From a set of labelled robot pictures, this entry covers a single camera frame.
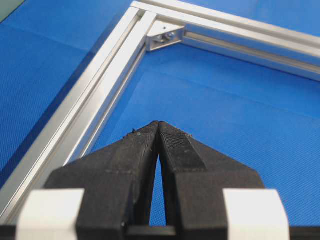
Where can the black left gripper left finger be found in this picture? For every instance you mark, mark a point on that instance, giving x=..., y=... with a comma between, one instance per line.
x=96, y=196

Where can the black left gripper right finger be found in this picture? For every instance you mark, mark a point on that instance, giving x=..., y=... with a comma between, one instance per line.
x=210, y=196

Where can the aluminium extrusion frame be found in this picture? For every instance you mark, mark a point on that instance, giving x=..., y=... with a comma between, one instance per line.
x=147, y=25

